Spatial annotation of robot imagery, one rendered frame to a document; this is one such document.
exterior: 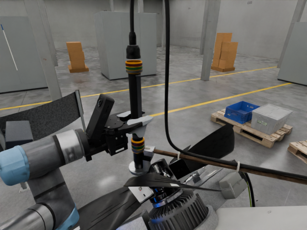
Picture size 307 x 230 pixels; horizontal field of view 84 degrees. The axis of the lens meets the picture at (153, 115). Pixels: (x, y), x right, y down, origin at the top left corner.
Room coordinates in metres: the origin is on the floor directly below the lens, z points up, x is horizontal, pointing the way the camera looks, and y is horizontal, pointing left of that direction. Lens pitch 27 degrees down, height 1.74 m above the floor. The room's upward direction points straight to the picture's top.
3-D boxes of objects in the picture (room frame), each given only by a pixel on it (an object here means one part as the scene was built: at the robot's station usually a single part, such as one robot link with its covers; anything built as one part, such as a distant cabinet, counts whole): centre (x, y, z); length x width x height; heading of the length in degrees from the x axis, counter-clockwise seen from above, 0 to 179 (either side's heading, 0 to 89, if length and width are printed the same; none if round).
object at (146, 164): (0.45, 0.04, 1.35); 0.09 x 0.07 x 0.10; 72
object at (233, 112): (3.10, -1.78, 0.25); 0.60 x 0.41 x 0.22; 125
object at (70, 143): (0.34, 0.20, 1.48); 0.08 x 0.05 x 0.08; 37
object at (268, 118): (2.68, -2.06, 0.31); 0.60 x 0.42 x 0.33; 125
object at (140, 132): (0.43, 0.04, 1.48); 0.09 x 0.03 x 0.06; 117
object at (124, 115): (0.47, 0.07, 1.48); 0.09 x 0.03 x 0.06; 137
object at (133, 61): (0.46, 0.05, 1.65); 0.04 x 0.04 x 0.03
